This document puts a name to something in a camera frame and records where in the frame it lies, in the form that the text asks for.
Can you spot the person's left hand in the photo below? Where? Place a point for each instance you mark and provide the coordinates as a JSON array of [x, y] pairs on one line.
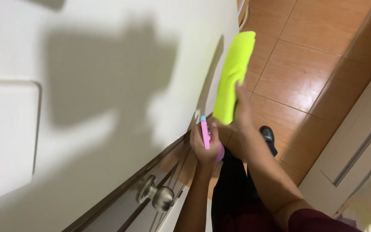
[[204, 156]]

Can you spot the person's right hand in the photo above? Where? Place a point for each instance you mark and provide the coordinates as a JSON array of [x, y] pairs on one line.
[[244, 116]]

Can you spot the person's right fingers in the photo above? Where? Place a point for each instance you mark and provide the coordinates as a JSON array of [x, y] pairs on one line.
[[241, 92]]

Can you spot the yellow-green microfiber cloth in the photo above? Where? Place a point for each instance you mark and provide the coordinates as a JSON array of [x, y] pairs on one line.
[[233, 74]]

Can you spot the pink spray bottle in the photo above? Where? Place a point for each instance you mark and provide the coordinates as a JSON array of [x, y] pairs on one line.
[[206, 140]]

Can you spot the black shoe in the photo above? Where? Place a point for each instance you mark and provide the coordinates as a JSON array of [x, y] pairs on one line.
[[268, 137]]

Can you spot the white plastic item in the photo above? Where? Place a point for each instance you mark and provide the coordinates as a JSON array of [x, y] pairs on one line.
[[244, 16]]

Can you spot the black trousers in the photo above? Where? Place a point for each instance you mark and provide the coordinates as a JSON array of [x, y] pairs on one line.
[[233, 193]]

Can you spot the white cabinet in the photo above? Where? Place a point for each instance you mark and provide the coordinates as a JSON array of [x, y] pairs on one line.
[[356, 141]]

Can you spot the silver round door knob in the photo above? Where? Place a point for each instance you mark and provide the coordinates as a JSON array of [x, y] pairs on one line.
[[159, 195]]

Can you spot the maroon shirt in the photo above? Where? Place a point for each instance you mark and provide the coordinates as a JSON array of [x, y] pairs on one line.
[[314, 222]]

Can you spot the brown wooden door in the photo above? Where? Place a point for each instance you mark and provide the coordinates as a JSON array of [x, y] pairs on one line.
[[130, 206]]

